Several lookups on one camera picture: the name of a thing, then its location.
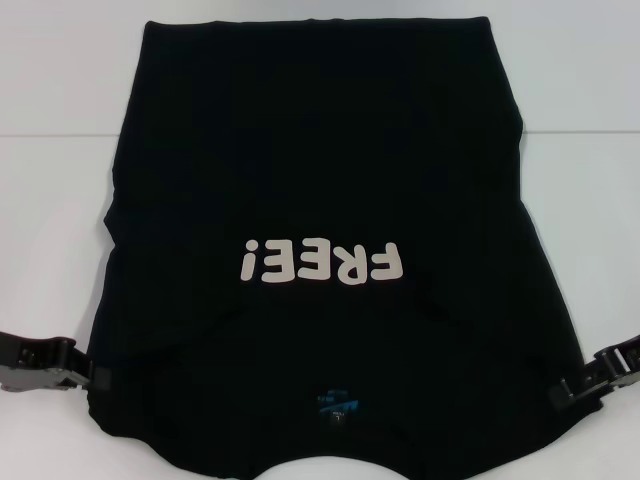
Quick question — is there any black shirt with FREE print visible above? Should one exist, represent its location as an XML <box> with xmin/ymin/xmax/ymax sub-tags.
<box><xmin>84</xmin><ymin>16</ymin><xmax>607</xmax><ymax>480</ymax></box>

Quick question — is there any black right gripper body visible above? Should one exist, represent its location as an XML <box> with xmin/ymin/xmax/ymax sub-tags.
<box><xmin>619</xmin><ymin>337</ymin><xmax>640</xmax><ymax>387</ymax></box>

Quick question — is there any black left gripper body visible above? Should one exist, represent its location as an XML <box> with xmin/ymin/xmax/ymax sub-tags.
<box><xmin>0</xmin><ymin>329</ymin><xmax>31</xmax><ymax>394</ymax></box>

